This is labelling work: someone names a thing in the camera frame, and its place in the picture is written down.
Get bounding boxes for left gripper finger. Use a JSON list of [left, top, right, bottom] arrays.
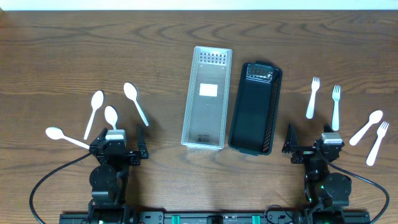
[[93, 128, 108, 144], [137, 126, 146, 152]]

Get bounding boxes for white plastic spoon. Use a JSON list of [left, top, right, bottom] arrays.
[[83, 90, 104, 140], [349, 110, 383, 146], [123, 82, 149, 126], [45, 127, 90, 149], [104, 106, 118, 130]]

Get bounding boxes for white plastic fork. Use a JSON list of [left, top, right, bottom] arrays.
[[331, 85, 341, 131], [366, 121, 389, 166], [306, 77, 320, 119]]

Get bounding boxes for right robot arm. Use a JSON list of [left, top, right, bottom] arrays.
[[282, 124, 352, 223]]

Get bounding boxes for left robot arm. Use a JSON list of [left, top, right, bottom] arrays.
[[82, 126, 149, 223]]

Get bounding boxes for black plastic basket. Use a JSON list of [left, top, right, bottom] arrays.
[[228, 61, 282, 156]]

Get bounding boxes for clear white plastic basket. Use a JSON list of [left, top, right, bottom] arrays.
[[181, 46, 233, 151]]

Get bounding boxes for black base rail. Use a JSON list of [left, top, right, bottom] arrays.
[[59, 210, 371, 224]]

